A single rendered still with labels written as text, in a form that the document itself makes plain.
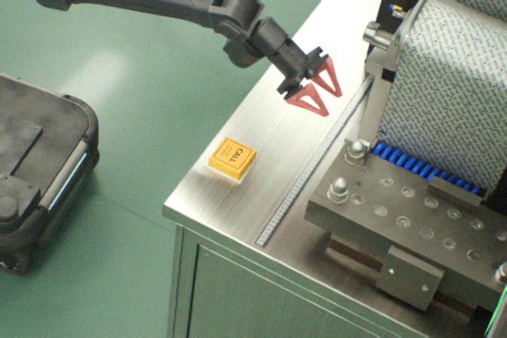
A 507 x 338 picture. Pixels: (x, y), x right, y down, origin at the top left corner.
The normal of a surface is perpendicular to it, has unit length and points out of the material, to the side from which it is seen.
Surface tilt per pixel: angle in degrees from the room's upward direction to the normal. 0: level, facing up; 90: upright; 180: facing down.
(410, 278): 90
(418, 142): 90
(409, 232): 0
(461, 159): 90
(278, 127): 0
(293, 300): 90
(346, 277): 0
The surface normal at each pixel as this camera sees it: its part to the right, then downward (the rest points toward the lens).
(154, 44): 0.11, -0.62
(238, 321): -0.47, 0.66
